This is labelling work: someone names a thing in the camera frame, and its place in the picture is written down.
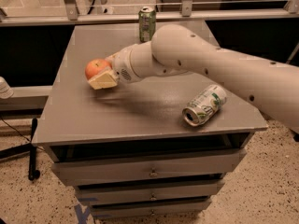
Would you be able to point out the white green can lying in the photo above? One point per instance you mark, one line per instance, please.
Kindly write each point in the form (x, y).
(204, 106)

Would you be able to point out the metal railing frame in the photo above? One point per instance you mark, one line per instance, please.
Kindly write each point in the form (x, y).
(25, 12)

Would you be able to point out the middle grey drawer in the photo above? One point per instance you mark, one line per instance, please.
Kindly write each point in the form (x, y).
(156, 192)

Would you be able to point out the bottom grey drawer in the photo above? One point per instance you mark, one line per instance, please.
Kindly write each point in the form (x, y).
(150, 208)

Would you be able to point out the white object at left edge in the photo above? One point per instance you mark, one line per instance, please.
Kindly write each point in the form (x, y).
(5, 90)

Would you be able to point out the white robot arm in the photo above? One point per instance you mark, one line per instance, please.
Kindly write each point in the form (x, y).
(272, 87)

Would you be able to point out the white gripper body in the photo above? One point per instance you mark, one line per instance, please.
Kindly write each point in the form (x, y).
(121, 64)

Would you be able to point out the grey drawer cabinet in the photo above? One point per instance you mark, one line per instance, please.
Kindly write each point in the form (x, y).
(136, 120)

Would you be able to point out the grey drawer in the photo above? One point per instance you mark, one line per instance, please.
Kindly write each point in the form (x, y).
(82, 173)
(156, 192)
(150, 208)

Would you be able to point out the top grey drawer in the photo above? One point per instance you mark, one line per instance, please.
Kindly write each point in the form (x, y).
(82, 173)

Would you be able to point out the blue tape mark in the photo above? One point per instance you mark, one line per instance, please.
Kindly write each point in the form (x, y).
(83, 214)

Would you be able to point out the black tripod stand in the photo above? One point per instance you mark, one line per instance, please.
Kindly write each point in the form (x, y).
(33, 173)

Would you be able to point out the upright green soda can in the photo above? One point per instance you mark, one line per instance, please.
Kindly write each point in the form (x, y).
(147, 23)

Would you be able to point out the red orange apple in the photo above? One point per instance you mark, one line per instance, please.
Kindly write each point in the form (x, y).
(96, 66)

